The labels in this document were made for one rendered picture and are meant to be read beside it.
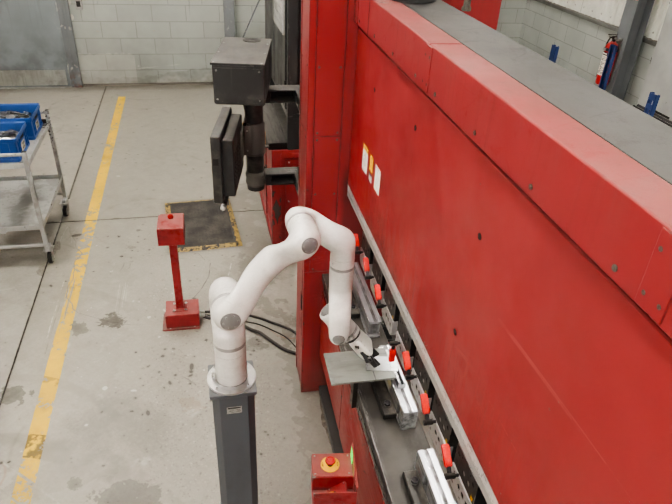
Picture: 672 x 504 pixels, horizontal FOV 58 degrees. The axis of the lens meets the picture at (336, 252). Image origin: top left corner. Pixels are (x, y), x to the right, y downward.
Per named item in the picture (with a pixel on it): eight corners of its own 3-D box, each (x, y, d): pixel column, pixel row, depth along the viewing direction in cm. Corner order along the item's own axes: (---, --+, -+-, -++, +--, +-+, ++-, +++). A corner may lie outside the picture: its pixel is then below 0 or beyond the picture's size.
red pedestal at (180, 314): (163, 313, 425) (150, 210, 381) (200, 310, 430) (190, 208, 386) (162, 331, 409) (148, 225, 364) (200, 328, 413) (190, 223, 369)
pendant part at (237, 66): (231, 183, 358) (224, 35, 313) (273, 184, 359) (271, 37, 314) (219, 225, 315) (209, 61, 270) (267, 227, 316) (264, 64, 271)
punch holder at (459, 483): (448, 478, 180) (456, 441, 171) (474, 475, 181) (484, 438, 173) (466, 524, 168) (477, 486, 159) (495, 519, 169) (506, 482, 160)
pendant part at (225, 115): (224, 167, 344) (221, 106, 325) (245, 167, 344) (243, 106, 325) (213, 203, 306) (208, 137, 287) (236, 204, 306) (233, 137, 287)
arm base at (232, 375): (208, 398, 226) (204, 361, 216) (206, 364, 241) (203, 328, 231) (258, 392, 230) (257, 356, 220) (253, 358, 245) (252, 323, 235)
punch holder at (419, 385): (409, 383, 213) (415, 348, 204) (432, 381, 215) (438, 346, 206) (422, 415, 201) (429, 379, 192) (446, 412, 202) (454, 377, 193)
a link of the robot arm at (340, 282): (355, 282, 210) (350, 348, 227) (353, 257, 224) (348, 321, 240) (329, 281, 210) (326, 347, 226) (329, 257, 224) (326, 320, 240)
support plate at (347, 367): (323, 355, 251) (323, 353, 250) (384, 349, 255) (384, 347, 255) (331, 386, 236) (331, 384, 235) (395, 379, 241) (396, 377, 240)
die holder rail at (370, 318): (345, 277, 320) (346, 262, 315) (356, 276, 321) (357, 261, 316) (367, 338, 279) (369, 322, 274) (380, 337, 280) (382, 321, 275)
